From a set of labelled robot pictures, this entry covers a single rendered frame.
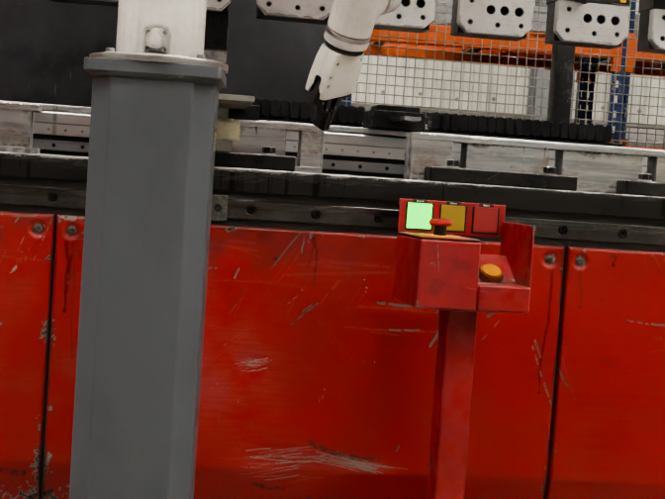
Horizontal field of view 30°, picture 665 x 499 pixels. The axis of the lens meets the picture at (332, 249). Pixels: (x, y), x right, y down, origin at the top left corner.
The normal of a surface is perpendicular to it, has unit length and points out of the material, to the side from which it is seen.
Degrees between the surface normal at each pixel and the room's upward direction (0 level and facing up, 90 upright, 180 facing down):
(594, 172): 90
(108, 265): 90
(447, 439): 90
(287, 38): 90
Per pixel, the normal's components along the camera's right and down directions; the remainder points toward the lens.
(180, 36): 0.59, 0.08
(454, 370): 0.20, 0.07
